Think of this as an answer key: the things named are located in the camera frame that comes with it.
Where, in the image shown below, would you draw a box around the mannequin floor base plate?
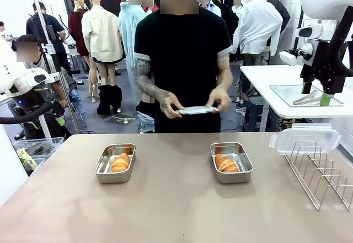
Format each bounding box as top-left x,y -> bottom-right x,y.
106,114 -> 138,127

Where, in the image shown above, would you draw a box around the standing man in dark clothes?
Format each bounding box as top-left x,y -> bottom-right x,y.
26,2 -> 73,75

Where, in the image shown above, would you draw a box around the silver metal stand pole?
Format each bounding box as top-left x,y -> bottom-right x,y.
29,0 -> 81,133

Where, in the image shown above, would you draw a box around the person's tattooed left forearm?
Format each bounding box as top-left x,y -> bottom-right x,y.
216,53 -> 234,94

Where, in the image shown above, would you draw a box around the mannequin in black jacket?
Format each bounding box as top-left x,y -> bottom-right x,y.
264,0 -> 291,56

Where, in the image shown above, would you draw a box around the person's left hand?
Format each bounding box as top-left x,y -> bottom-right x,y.
206,87 -> 232,114

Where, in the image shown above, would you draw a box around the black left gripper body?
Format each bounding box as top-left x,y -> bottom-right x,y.
50,100 -> 66,119

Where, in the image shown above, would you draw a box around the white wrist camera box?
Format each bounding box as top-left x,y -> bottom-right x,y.
279,44 -> 314,67

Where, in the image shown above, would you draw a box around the black furry boot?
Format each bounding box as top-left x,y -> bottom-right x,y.
96,84 -> 113,116
110,84 -> 124,111

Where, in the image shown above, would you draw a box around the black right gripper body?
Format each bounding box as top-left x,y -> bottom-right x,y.
299,40 -> 347,94

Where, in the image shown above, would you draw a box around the mannequin in maroon top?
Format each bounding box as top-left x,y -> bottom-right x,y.
68,0 -> 90,74

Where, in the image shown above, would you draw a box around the person's tattooed right forearm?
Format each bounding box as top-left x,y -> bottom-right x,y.
134,57 -> 173,103

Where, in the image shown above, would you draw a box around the black arm hose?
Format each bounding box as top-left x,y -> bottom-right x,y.
327,4 -> 353,78
0,102 -> 55,125

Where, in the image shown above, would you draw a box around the metal wire lid rack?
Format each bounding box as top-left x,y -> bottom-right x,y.
284,140 -> 353,212

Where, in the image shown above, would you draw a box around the mannequin in light blue shirt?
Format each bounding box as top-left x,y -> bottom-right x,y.
117,0 -> 147,103

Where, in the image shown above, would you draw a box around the metal tongs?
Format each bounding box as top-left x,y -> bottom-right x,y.
292,90 -> 318,105

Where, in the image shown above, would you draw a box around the black left arm hose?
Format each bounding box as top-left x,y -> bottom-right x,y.
0,102 -> 55,125

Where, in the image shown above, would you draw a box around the mannequin in dark coat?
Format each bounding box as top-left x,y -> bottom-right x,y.
211,0 -> 239,62

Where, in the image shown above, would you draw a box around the golden croissant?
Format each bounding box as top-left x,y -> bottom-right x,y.
110,152 -> 131,173
215,153 -> 240,174

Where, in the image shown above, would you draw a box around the clear plastic storage bin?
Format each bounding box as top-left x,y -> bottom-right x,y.
13,137 -> 65,157

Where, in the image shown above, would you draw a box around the man in black t-shirt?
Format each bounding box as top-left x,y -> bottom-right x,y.
133,0 -> 234,133

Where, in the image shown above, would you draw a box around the white floor cable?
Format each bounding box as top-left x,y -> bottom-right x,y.
233,96 -> 249,116

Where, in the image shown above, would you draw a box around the clear plastic clip lid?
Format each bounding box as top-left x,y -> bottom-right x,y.
269,123 -> 343,155
175,105 -> 220,116

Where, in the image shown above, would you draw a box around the seated person in grey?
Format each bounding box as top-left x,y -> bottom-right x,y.
16,34 -> 83,125

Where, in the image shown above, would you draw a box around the rectangular stainless steel container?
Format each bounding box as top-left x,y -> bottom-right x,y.
210,142 -> 254,185
93,143 -> 137,185

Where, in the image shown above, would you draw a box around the person's right hand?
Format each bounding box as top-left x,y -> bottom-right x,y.
161,91 -> 185,120

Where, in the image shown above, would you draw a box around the mannequin in white shirt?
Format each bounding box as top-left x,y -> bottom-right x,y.
233,0 -> 284,65

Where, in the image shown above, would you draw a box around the white side table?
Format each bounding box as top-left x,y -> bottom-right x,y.
239,64 -> 353,132

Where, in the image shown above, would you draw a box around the flat steel tray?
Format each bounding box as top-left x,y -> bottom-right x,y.
269,84 -> 345,107

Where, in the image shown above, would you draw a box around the mannequin in cream jacket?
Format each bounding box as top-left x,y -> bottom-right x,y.
81,0 -> 125,103

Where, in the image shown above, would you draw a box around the black right arm hose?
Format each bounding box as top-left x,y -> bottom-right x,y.
327,4 -> 353,78

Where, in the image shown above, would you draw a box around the dark round stool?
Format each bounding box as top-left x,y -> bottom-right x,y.
242,96 -> 270,132

